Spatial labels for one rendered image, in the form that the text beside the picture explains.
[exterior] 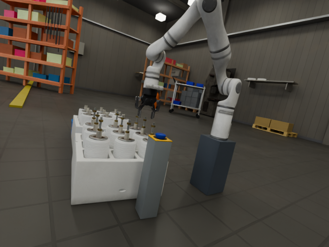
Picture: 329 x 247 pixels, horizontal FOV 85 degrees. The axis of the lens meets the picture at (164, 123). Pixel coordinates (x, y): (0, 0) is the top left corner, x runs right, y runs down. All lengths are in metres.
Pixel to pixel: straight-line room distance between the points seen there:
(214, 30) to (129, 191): 0.77
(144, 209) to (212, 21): 0.78
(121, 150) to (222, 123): 0.53
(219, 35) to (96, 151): 0.70
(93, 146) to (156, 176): 0.27
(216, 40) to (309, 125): 6.45
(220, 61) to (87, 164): 0.72
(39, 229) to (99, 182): 0.22
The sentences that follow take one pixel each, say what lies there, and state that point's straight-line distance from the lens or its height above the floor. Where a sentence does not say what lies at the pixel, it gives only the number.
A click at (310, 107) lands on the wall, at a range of 7.22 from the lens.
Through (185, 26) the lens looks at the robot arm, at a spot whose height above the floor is 0.78.
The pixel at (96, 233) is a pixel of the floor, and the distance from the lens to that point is 0.71.
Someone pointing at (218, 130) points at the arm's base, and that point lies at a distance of 1.00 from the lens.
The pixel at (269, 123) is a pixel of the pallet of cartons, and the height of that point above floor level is 0.25.
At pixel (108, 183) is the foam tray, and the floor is 0.09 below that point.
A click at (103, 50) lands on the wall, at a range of 11.88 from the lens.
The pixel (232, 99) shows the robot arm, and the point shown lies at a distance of 1.00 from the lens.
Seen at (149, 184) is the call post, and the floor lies 0.14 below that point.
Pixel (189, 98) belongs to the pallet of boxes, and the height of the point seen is 0.60.
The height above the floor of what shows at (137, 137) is 0.24.
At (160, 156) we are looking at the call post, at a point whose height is 0.25.
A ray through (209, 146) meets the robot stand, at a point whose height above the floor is 0.25.
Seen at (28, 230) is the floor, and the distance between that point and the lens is 0.75.
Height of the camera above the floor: 0.47
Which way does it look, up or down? 9 degrees down
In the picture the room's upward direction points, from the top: 11 degrees clockwise
